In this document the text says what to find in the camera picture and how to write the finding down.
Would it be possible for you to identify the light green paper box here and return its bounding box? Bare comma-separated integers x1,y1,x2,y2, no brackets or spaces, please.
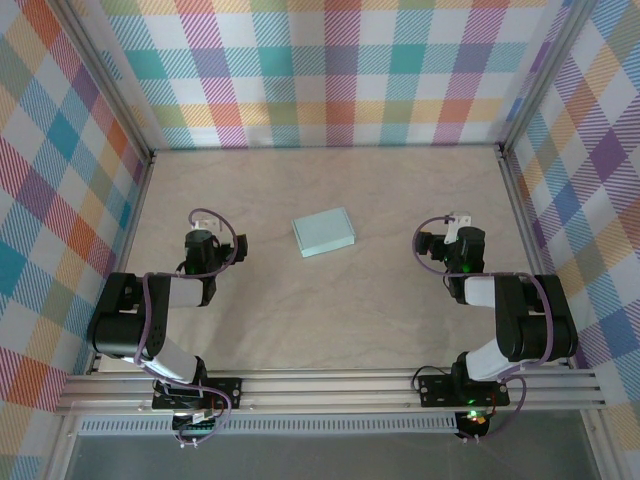
291,207,357,260

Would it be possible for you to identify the plaid backdrop panel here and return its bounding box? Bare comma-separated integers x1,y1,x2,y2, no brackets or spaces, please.
502,0,640,480
97,0,561,151
0,0,149,480

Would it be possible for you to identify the circuit board with lit LEDs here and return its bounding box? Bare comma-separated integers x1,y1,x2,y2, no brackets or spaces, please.
457,408,490,437

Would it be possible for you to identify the circuit board with white connector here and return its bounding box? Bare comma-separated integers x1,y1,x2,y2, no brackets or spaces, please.
172,408,224,435

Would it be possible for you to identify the grey metal sheet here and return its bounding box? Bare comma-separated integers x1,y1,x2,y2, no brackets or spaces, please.
64,433,601,480

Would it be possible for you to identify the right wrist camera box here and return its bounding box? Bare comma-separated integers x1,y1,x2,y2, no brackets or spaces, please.
446,211,472,246

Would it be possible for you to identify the aluminium side rail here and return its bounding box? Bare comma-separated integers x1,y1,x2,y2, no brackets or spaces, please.
86,152,156,376
494,144,574,371

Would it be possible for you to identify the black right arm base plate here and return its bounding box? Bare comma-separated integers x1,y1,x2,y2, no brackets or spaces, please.
417,372,511,408

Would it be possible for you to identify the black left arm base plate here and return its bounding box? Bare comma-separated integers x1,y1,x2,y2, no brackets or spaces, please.
151,377,244,412

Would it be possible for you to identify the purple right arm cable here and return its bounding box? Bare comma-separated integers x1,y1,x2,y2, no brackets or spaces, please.
411,214,556,444

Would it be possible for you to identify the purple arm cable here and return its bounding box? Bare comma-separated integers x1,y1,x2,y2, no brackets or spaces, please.
411,214,556,444
134,208,239,449

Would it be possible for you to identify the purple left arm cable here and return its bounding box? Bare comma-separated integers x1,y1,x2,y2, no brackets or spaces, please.
134,208,239,449

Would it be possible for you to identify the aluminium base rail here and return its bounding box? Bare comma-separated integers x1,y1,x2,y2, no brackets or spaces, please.
54,367,606,416

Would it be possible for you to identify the aluminium frame post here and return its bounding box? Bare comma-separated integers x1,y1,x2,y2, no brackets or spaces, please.
49,0,157,166
497,0,596,157

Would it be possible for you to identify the slotted grey cable duct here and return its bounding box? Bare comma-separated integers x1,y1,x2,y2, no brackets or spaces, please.
77,417,459,436

